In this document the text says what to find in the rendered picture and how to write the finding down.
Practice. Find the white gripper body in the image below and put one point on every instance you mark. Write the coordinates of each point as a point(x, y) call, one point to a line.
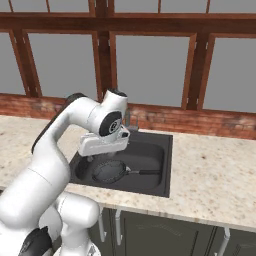
point(101, 146)

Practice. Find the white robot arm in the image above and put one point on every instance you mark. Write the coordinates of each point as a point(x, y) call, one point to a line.
point(50, 160)

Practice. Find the black frying pan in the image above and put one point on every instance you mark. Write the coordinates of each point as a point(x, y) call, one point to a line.
point(107, 172)

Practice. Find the dark grey sink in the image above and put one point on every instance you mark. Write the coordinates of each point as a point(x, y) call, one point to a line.
point(150, 150)

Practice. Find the grey tap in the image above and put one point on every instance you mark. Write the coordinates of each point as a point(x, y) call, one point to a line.
point(127, 117)

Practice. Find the dark green cupboard door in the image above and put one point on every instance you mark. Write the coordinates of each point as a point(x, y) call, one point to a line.
point(160, 236)
point(110, 230)
point(241, 245)

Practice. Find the brown wooden window frame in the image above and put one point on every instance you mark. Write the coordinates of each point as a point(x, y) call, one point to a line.
point(104, 50)

